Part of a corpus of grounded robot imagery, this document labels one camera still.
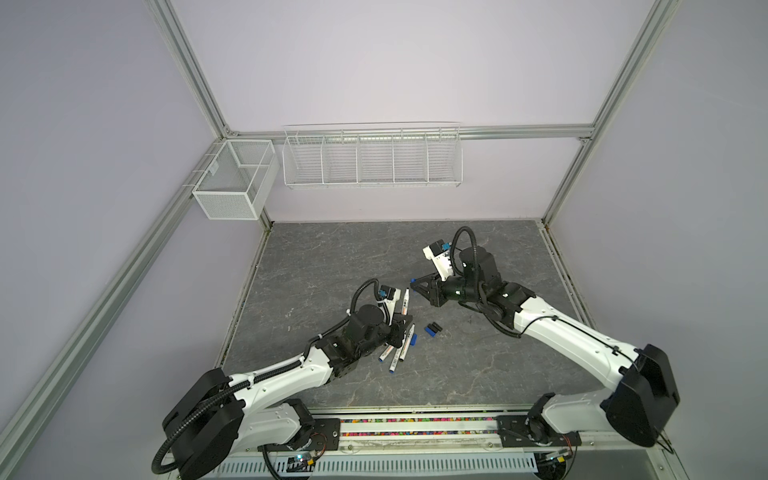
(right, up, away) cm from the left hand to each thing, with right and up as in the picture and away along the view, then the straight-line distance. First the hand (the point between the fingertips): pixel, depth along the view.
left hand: (410, 321), depth 79 cm
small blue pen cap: (+2, -8, +11) cm, 14 cm away
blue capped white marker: (-1, +5, -2) cm, 6 cm away
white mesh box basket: (-60, +44, +23) cm, 78 cm away
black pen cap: (+9, -5, +12) cm, 16 cm away
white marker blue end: (0, -9, +10) cm, 13 cm away
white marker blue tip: (-4, -12, +6) cm, 14 cm away
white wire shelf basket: (-11, +51, +20) cm, 56 cm away
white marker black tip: (-7, -11, +8) cm, 15 cm away
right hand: (+1, +10, -4) cm, 10 cm away
